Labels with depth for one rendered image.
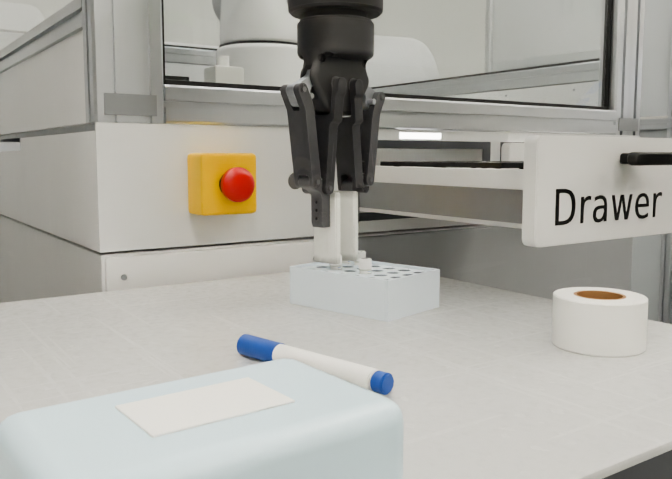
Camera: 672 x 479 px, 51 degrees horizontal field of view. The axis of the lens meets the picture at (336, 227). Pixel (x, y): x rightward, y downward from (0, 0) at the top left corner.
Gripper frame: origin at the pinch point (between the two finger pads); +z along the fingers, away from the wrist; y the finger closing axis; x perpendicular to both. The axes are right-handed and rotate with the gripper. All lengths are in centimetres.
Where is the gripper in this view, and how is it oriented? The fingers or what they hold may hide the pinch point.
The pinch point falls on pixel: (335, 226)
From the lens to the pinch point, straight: 70.9
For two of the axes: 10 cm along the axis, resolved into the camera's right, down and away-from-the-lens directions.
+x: 7.5, 0.7, -6.5
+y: -6.6, 0.8, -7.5
